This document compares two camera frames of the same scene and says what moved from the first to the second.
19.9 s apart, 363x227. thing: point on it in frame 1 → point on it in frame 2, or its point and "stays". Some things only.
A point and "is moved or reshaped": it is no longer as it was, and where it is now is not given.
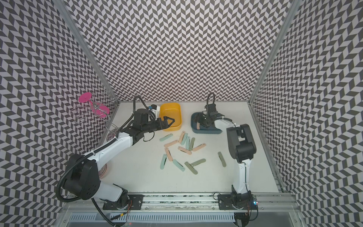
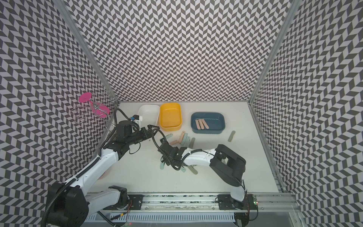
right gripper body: x=204 y=120 → x=168 y=161
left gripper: x=165 y=126 → x=150 y=135
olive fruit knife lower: x=190 y=167 stays
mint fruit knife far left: x=165 y=137 stays
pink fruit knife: x=170 y=143 stays
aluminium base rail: x=184 y=203 stays
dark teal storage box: x=197 y=128 stays
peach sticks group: x=181 y=136 stays
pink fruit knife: x=199 y=147 is moved or reshaped
